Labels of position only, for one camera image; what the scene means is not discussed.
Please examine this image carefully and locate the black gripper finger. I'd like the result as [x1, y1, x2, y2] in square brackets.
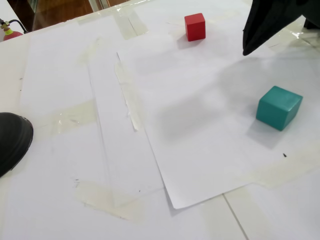
[242, 0, 307, 57]

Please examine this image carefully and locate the red cube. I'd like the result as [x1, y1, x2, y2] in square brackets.
[184, 12, 207, 42]

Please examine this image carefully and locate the teal blue cube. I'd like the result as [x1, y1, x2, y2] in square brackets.
[255, 85, 304, 132]

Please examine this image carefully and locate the clear tape strip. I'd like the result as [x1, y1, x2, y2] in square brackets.
[267, 26, 302, 50]
[73, 178, 147, 222]
[113, 10, 150, 40]
[246, 147, 320, 190]
[48, 99, 98, 137]
[114, 61, 147, 133]

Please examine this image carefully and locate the white paper sheet curled corner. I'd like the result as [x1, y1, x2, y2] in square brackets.
[116, 37, 320, 210]

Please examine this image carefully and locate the brown wooden cabinet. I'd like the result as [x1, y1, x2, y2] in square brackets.
[6, 0, 137, 33]

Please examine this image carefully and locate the white paper sheet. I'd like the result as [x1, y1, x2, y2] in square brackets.
[19, 16, 131, 118]

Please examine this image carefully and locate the red fire extinguisher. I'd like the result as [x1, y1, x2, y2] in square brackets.
[0, 18, 30, 42]

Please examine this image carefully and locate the black rounded plastic object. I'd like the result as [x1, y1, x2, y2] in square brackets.
[0, 112, 34, 179]

